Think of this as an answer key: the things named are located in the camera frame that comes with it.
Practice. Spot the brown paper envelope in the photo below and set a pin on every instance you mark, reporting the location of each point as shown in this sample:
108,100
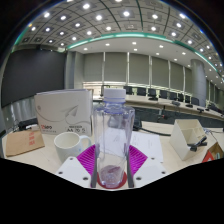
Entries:
21,143

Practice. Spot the black office chairs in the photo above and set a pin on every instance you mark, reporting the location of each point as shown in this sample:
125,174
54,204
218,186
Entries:
151,92

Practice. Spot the black clip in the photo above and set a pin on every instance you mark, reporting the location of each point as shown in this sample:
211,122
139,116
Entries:
198,142

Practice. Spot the clear plastic water bottle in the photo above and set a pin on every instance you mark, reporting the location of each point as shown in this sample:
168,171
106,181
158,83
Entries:
113,133

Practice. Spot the white ceramic mug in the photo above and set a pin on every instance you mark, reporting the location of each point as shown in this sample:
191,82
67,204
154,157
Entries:
68,146

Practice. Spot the beige open cardboard box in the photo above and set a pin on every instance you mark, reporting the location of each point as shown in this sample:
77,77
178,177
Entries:
181,140

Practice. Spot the brown open box red side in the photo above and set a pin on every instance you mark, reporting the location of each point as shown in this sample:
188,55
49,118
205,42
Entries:
215,155

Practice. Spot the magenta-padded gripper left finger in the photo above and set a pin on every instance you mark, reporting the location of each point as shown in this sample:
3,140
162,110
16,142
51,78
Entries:
86,160

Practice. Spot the black desk phone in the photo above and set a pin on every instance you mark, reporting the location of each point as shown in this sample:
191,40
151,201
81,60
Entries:
137,124

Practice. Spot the white printer paper box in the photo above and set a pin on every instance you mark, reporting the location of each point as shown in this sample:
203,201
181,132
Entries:
60,110

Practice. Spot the long curved conference desk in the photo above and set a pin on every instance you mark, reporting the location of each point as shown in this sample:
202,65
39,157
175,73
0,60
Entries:
173,111

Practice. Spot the black power adapter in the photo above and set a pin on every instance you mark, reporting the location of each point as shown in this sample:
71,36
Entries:
27,123

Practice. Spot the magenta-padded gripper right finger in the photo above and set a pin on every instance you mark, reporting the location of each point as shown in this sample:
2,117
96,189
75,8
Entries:
138,160

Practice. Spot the round ceiling lights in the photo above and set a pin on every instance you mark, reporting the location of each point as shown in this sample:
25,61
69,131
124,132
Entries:
126,13

